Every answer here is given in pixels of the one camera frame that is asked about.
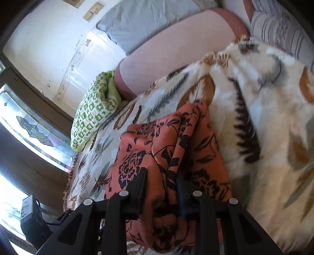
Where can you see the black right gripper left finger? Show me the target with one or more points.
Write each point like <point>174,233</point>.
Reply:
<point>99,227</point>

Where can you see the stained glass window panel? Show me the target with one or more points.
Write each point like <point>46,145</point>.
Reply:
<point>34,132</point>

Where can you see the green white patterned pillow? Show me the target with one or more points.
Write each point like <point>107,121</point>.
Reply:
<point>99,102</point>

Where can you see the black bag on floor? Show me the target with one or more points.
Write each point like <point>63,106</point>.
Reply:
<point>35,228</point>

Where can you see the striped grey pillow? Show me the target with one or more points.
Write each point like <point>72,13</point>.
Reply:
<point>274,25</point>

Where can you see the orange black floral garment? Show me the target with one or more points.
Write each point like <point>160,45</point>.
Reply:
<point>184,141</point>

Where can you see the beige wall switch plate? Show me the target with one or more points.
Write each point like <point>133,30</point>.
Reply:
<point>94,10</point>

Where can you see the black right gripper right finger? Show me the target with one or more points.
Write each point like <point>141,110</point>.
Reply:
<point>222,224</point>

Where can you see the cream leaf print blanket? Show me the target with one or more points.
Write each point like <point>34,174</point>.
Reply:
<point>261,104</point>

